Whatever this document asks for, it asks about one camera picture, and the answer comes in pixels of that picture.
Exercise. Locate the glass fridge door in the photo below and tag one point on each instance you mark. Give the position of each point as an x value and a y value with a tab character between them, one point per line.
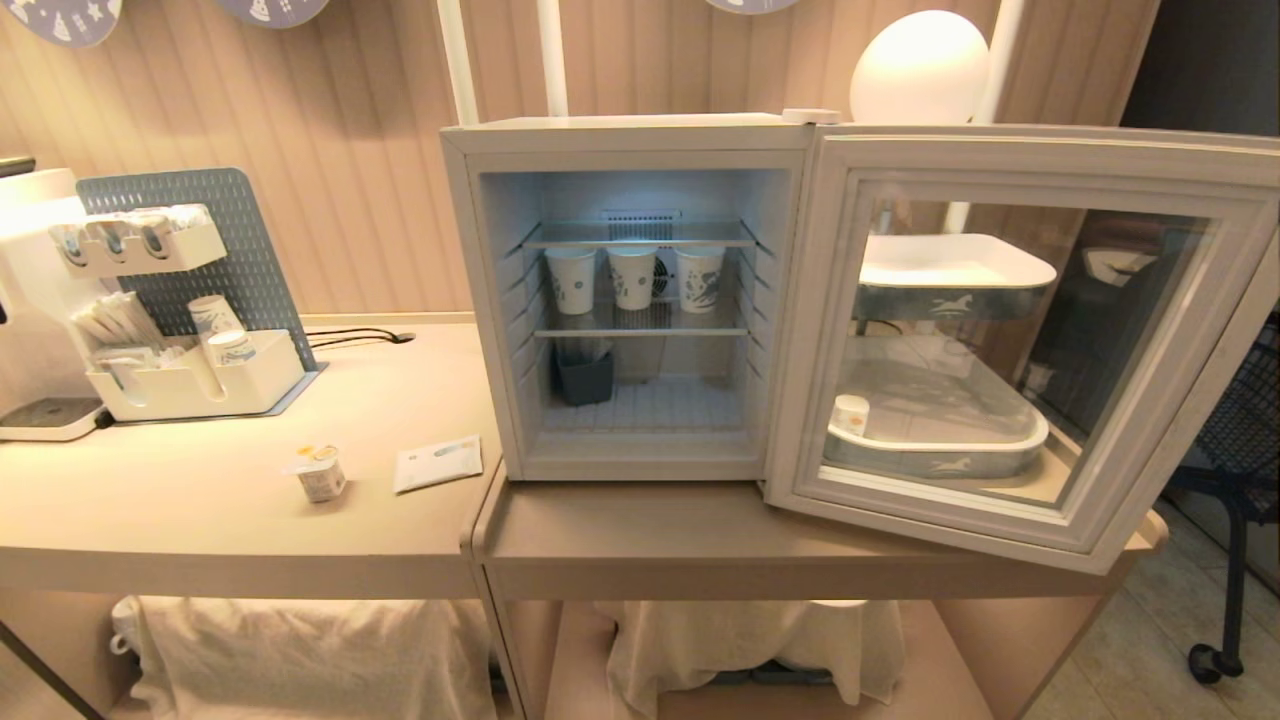
1010	160

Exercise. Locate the white tiered tray stand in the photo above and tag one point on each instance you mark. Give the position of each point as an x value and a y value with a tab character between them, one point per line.
950	350

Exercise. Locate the white mini fridge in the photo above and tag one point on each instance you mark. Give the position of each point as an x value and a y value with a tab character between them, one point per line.
640	139

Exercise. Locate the black mesh cart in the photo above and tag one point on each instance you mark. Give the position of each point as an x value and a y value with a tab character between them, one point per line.
1235	470

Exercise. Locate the grey pegboard organizer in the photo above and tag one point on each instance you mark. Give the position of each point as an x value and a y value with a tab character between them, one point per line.
250	260

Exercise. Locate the white paper packet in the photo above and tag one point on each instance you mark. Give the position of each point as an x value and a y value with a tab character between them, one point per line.
438	464

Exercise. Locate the white organizer tray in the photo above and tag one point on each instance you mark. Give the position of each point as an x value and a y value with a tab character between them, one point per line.
200	385

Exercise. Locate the white pegboard shelf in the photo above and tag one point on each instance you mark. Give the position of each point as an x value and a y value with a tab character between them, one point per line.
140	250

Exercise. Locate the white cloth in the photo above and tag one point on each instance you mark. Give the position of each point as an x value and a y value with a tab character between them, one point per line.
750	645
310	655

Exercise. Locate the white coffee machine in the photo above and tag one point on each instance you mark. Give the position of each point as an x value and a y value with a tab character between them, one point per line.
30	300

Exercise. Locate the beige counter table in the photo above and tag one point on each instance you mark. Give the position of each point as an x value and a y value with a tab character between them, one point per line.
200	500
800	560

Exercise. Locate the white printed paper cup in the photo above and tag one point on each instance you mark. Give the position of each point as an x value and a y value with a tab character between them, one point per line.
231	348
699	278
214	316
633	277
571	279

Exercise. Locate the white round lamp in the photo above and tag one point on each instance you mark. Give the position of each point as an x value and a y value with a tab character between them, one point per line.
920	70

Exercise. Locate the white pole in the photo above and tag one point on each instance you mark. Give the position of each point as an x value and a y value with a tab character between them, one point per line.
552	57
457	60

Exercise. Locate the small white yogurt cup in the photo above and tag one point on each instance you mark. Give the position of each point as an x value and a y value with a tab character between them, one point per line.
322	475

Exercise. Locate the round blue wall decoration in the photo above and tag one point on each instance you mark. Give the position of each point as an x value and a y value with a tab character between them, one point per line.
272	10
62	18
752	5

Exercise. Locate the dark grey small bin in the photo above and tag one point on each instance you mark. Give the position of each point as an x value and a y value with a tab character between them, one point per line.
585	380

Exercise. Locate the white straw bundle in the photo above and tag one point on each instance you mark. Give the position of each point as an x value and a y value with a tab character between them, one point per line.
122	322

